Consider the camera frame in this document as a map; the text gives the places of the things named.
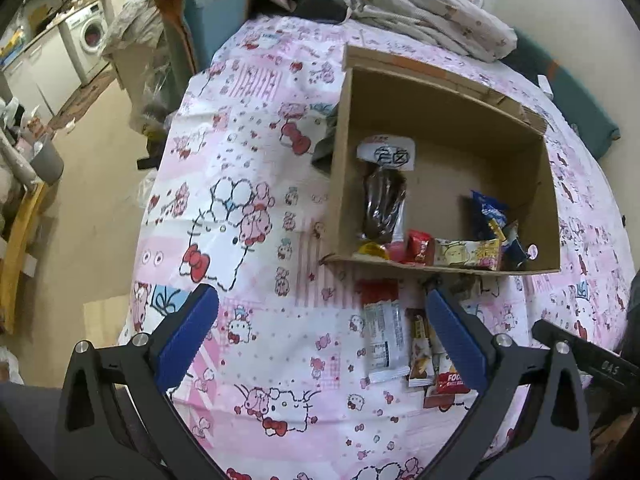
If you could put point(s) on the white kitchen cabinet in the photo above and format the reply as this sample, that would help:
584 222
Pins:
35 80

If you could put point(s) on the grey patterned cloth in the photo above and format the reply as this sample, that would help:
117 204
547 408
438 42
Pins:
132 27

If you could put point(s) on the crumpled floral duvet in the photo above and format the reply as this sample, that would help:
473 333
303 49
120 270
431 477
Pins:
425 10

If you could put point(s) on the teal storage box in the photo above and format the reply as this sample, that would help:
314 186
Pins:
210 15

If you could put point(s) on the pink cartoon printed bedsheet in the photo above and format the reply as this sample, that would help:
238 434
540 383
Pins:
260 310

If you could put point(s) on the red and white snack packet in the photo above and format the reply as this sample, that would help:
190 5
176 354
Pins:
447 382

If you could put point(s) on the cardboard box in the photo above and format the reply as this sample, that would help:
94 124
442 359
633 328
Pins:
450 170

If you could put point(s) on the teal cushion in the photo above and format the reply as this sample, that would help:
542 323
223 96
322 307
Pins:
575 105

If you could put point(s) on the pale yellow snack bar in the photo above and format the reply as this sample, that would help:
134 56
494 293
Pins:
465 252

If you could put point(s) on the clear packet with brown snack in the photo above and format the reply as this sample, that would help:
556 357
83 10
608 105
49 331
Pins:
382 195

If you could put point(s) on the yellow wooden chair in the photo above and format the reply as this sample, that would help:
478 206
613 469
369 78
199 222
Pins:
22 250

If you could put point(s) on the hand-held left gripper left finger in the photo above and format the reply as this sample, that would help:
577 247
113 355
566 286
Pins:
187 330

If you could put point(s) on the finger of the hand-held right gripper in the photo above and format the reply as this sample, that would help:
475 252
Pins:
555 337

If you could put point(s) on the clear plastic bag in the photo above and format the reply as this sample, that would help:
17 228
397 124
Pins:
152 95

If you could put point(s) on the grey bin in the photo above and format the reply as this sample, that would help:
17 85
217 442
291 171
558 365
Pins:
47 160

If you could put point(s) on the red and clear snack packet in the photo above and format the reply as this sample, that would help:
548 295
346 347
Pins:
382 330

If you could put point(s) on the flat cardboard piece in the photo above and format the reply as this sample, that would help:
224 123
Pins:
105 320

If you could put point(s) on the dark cloth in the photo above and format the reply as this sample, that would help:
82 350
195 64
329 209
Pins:
317 2

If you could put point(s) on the small red candy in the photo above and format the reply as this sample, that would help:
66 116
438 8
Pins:
419 247

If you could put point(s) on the person's grey trouser leg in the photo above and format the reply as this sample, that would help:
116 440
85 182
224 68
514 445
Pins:
25 430

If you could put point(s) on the yellow candy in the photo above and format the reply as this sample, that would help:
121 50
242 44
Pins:
374 251

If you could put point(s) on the brown and white snack bar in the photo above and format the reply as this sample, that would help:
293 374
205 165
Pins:
420 350

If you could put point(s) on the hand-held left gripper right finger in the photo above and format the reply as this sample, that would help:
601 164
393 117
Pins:
457 335

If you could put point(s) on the white washing machine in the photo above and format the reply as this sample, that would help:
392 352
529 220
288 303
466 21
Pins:
90 40

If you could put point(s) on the brown floor rug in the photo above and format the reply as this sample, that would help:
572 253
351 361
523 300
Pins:
85 95

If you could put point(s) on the dark green pouch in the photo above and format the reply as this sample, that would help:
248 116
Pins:
325 147

